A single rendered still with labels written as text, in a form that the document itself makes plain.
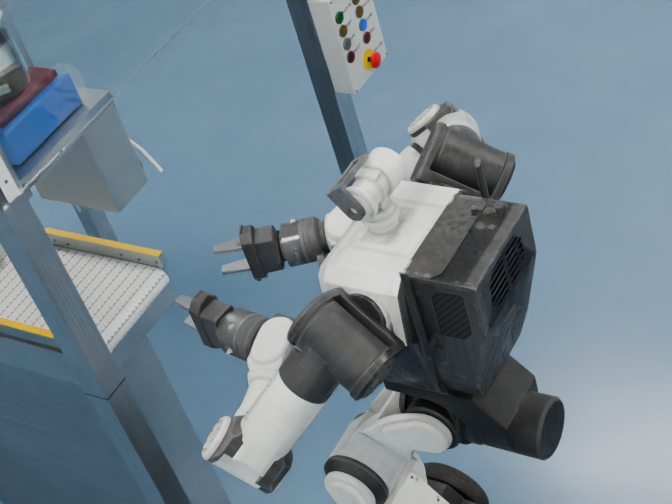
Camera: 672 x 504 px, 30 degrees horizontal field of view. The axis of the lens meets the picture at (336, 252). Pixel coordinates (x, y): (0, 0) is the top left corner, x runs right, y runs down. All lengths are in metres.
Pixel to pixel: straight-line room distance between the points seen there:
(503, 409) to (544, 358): 1.33
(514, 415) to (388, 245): 0.40
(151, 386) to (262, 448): 1.04
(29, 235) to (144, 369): 0.73
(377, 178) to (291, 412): 0.38
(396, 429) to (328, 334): 0.45
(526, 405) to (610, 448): 1.09
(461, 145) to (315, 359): 0.48
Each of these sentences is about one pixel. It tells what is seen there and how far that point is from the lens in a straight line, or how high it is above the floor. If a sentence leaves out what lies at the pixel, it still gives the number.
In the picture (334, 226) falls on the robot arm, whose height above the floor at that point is 1.05.
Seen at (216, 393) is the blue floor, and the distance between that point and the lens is 3.69.
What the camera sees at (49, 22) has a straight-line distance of 2.28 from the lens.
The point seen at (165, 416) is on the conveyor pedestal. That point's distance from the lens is 3.04.
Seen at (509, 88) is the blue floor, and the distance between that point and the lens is 4.49.
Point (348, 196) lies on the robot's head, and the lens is 1.91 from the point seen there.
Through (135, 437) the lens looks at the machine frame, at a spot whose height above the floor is 0.72.
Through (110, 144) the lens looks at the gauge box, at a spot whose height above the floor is 1.23.
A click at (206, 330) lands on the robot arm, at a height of 1.01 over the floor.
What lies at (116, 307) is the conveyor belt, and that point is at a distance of 2.68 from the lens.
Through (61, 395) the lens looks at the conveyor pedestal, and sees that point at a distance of 2.93.
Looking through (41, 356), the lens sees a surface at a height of 0.85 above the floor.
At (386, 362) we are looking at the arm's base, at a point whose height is 1.22.
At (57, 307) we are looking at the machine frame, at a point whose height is 1.11.
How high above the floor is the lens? 2.53
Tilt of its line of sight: 39 degrees down
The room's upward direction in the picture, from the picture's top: 19 degrees counter-clockwise
